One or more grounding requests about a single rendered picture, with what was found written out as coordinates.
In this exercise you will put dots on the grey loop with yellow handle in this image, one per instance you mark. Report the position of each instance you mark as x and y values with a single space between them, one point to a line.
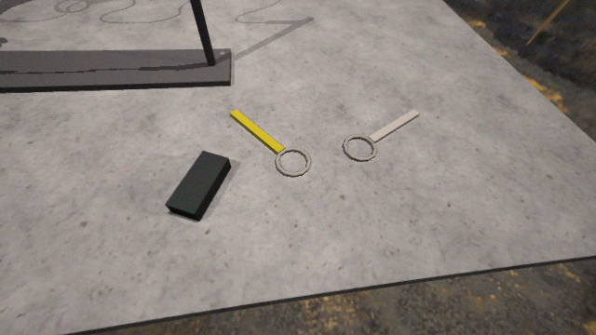
270 143

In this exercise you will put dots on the black rectangular block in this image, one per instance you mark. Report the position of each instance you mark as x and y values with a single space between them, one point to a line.
195 192

